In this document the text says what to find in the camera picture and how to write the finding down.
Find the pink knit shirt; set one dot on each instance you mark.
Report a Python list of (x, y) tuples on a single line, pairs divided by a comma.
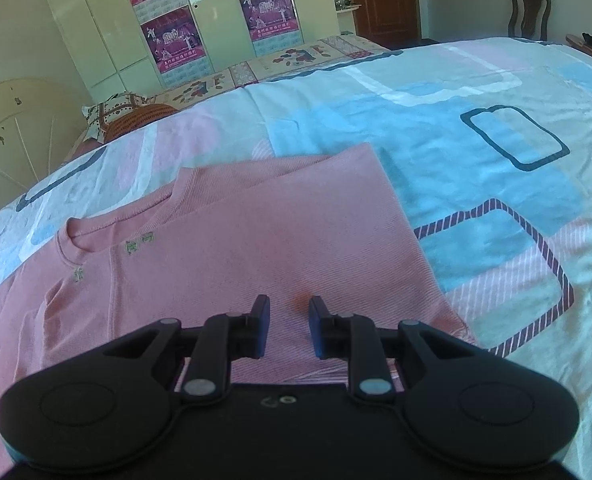
[(226, 240)]

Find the floral patterned quilt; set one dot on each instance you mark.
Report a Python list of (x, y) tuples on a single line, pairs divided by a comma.
[(286, 57)]

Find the geometric print bed sheet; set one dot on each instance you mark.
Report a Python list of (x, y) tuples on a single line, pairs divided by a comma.
[(426, 120)]

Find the patterned white pillow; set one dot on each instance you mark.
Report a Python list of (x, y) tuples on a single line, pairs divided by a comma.
[(101, 110)]

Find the white wall shelf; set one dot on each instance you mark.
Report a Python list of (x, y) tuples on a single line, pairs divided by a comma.
[(347, 7)]

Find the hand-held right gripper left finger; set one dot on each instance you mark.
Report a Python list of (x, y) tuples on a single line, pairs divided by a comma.
[(262, 327)]

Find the cream bed headboard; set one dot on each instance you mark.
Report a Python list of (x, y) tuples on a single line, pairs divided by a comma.
[(11, 130)]

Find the brown wooden door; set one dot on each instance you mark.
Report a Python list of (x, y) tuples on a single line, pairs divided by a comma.
[(383, 0)]

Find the orange brown pillow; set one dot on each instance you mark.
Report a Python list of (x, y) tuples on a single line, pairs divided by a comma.
[(136, 117)]

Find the dark wooden chair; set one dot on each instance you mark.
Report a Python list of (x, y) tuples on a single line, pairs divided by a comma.
[(528, 10)]

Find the cream wardrobe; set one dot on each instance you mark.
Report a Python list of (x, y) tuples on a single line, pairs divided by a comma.
[(91, 20)]

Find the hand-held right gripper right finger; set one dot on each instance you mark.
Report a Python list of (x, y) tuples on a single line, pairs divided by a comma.
[(317, 327)]

